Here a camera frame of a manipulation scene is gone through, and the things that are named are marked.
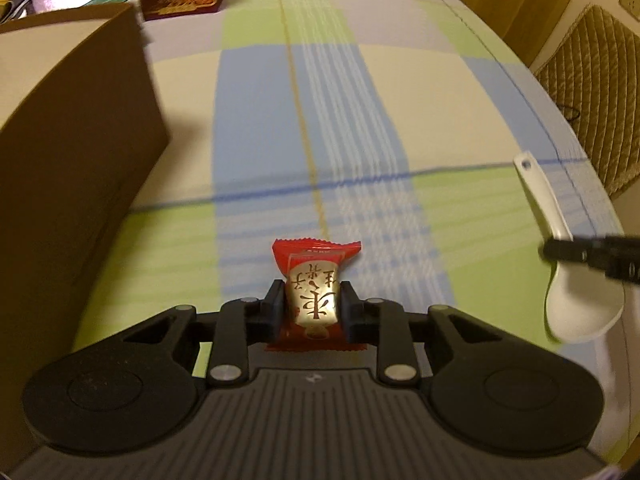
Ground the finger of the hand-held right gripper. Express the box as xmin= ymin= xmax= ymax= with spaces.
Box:
xmin=539 ymin=234 xmax=640 ymax=285

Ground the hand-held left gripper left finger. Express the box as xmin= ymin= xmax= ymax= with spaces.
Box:
xmin=122 ymin=280 xmax=287 ymax=388

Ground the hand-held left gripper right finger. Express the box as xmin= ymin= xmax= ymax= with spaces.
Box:
xmin=340 ymin=282 xmax=521 ymax=386

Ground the red candy packet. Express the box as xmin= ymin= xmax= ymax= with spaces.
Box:
xmin=271 ymin=237 xmax=363 ymax=353

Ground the white ceramic spoon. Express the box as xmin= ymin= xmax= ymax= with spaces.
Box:
xmin=513 ymin=152 xmax=627 ymax=345

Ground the brown cardboard box white inside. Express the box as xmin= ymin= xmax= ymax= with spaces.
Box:
xmin=0 ymin=2 xmax=171 ymax=461

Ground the quilted olive chair cushion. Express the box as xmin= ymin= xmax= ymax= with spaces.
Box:
xmin=532 ymin=4 xmax=640 ymax=198

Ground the wooden door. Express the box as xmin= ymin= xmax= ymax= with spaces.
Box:
xmin=430 ymin=0 xmax=591 ymax=68

